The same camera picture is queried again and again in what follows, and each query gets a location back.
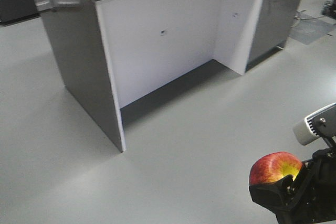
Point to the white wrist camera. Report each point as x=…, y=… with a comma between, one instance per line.
x=318, y=124

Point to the grey kitchen island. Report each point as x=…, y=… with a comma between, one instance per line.
x=111, y=53

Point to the grey floor mat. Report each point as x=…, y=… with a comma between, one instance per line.
x=308, y=31

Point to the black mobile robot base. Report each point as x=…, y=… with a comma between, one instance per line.
x=329, y=9

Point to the red yellow apple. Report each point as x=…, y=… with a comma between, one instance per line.
x=273, y=167

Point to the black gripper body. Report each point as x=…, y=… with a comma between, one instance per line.
x=309, y=198

